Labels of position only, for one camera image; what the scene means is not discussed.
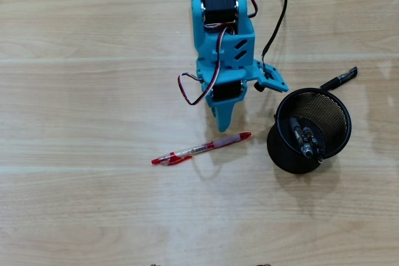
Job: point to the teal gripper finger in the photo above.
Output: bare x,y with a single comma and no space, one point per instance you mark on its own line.
214,114
225,116

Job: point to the teal gripper body with servo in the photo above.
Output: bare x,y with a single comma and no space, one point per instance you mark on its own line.
225,93

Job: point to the red clear barrel pen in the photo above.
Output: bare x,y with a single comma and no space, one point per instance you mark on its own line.
202,148

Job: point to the black mesh pen holder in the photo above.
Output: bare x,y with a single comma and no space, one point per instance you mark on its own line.
290,154

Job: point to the teal framed wrist camera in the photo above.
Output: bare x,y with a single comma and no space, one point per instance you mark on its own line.
275,82

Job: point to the clear barrel black pen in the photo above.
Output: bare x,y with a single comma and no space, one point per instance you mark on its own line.
341,77

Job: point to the black grip silver tip pen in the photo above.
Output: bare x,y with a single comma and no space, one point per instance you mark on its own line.
300,136

